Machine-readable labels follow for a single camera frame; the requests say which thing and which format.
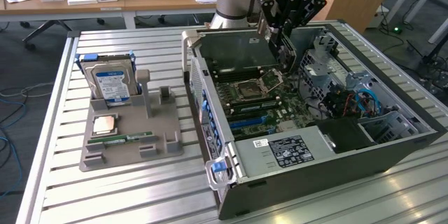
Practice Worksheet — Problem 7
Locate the black graphics card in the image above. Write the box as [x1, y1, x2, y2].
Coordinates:
[257, 15, 299, 74]

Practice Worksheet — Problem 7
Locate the black RAM slot bank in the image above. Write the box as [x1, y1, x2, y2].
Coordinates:
[213, 65, 262, 82]

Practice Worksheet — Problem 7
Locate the silver perforated disk bay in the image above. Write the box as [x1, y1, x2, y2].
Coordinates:
[299, 49, 355, 104]

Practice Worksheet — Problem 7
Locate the CPU socket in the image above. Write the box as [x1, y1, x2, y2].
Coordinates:
[234, 79, 267, 98]

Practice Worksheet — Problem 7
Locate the green RAM stick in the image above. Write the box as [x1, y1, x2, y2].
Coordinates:
[87, 131, 155, 145]
[230, 100, 282, 113]

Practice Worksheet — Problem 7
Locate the black plastic air shroud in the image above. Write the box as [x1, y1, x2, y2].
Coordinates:
[321, 119, 378, 154]

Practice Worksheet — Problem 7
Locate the silver slanted disk bay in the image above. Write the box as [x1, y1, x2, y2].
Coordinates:
[359, 111, 422, 145]

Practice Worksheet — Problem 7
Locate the hard disk in blue carrier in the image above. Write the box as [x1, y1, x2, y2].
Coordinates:
[75, 50, 138, 108]

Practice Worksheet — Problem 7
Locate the grey power supply unit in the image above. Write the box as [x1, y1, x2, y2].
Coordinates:
[234, 126, 339, 178]

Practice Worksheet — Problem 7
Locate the grey parts rack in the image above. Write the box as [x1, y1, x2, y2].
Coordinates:
[79, 69, 187, 173]

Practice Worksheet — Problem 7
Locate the copper-topped CPU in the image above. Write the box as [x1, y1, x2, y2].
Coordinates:
[93, 115, 117, 133]

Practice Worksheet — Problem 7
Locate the black chair base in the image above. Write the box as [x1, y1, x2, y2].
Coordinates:
[22, 19, 74, 50]

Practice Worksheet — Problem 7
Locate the open dark PC case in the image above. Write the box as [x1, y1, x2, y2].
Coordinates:
[182, 22, 448, 221]

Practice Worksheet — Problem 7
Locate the blue data wire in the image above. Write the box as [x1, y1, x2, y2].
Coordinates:
[354, 89, 383, 116]

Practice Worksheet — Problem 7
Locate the blue floor cable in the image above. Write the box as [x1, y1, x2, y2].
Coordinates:
[0, 98, 30, 198]

